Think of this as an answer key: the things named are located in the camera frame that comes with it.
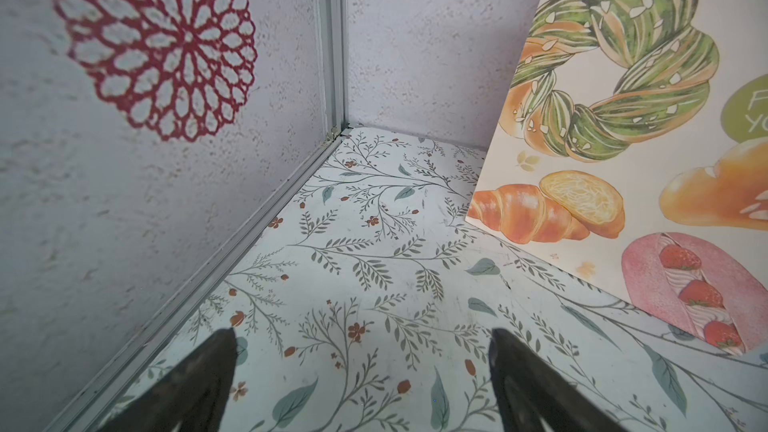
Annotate printed paper bakery bag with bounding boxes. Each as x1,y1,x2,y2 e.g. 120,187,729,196
466,0,767,356

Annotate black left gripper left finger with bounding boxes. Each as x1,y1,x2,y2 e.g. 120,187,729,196
101,328,238,432

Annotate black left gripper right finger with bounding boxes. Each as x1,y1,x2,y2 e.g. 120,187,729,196
488,328,623,432

